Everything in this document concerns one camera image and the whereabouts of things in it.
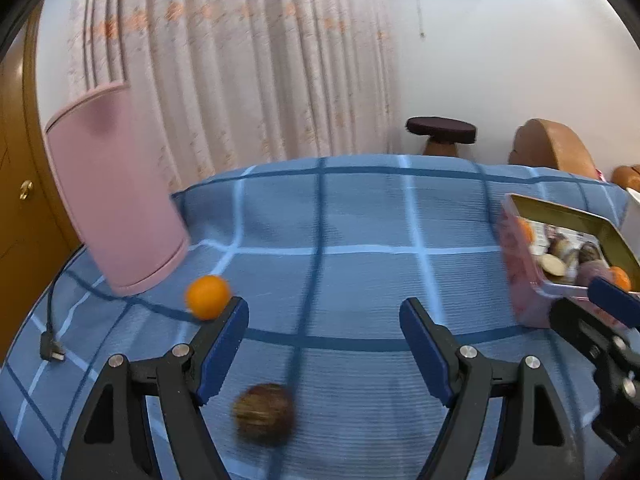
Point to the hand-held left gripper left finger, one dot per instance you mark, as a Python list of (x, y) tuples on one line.
[(222, 355)]

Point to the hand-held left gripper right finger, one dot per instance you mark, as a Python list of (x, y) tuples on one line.
[(425, 350)]

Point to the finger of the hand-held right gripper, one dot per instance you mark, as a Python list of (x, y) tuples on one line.
[(612, 300), (582, 322)]

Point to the large orange mandarin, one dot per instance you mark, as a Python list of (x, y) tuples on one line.
[(620, 278)]

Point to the small dark round fruit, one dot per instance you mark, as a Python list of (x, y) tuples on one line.
[(588, 252)]

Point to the small round orange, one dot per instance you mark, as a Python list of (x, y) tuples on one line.
[(208, 297)]

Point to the pink rectangular tin box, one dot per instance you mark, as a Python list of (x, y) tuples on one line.
[(520, 280)]

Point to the white cup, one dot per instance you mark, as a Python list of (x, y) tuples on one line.
[(634, 215)]

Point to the carved wooden furniture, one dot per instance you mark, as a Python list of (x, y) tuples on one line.
[(627, 177)]

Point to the blue checked blanket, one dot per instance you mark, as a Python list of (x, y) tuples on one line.
[(360, 210)]

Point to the pink cylindrical appliance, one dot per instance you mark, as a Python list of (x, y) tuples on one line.
[(115, 185)]

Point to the wooden stool dark cushion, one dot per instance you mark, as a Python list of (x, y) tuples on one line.
[(440, 129)]

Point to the brass door knob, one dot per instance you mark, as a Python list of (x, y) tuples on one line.
[(26, 189)]

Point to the floral pink curtain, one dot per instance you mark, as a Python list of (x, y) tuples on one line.
[(240, 70)]

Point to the wooden door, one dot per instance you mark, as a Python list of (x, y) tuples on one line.
[(22, 135)]

